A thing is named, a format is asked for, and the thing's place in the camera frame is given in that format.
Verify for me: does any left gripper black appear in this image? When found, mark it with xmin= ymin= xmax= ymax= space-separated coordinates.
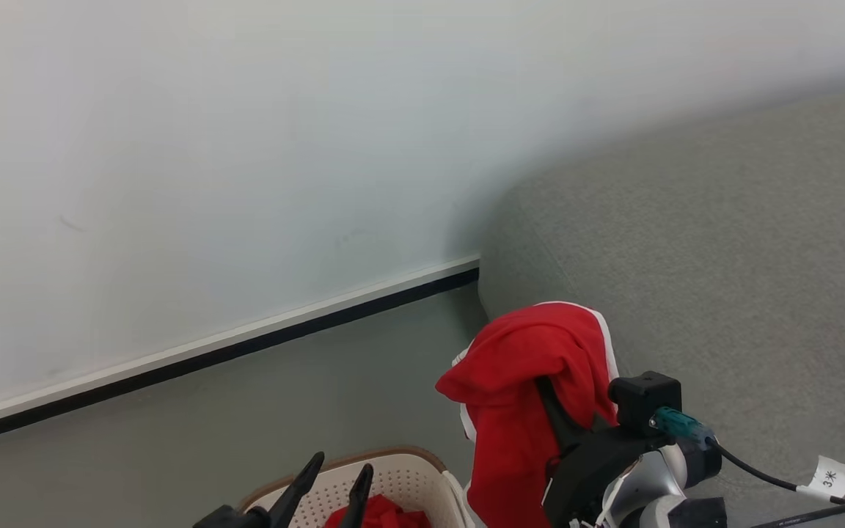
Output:
xmin=192 ymin=452 xmax=375 ymax=528

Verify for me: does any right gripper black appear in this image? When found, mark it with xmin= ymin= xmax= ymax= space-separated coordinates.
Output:
xmin=534 ymin=375 xmax=676 ymax=528

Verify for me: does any red garment with white trim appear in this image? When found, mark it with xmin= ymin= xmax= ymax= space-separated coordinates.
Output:
xmin=435 ymin=301 xmax=620 ymax=528

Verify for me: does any cream perforated laundry basket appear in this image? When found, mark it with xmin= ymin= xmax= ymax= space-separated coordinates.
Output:
xmin=238 ymin=446 xmax=476 ymax=528

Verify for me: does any white and black baseboard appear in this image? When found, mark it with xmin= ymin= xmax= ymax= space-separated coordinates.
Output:
xmin=0 ymin=254 xmax=480 ymax=450

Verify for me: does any grey fabric sofa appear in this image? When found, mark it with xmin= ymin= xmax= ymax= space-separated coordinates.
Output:
xmin=478 ymin=77 xmax=845 ymax=528

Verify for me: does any black cable with teal plug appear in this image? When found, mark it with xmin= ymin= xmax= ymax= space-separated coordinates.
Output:
xmin=648 ymin=407 xmax=845 ymax=528

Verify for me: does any white paper cable tag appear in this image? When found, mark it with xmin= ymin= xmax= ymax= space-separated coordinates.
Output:
xmin=795 ymin=455 xmax=845 ymax=504

